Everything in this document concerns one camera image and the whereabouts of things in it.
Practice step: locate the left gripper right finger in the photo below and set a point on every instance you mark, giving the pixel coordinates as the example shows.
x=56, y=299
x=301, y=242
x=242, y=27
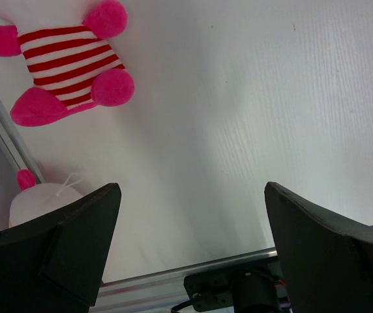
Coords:
x=326, y=258

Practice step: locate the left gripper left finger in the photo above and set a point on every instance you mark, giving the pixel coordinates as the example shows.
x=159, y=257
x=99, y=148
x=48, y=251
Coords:
x=55, y=262

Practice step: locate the panda plush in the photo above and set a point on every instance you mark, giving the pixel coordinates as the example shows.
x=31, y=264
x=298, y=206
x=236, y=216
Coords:
x=36, y=200
x=65, y=45

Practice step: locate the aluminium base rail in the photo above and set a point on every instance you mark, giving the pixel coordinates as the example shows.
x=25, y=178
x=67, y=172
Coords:
x=151, y=278

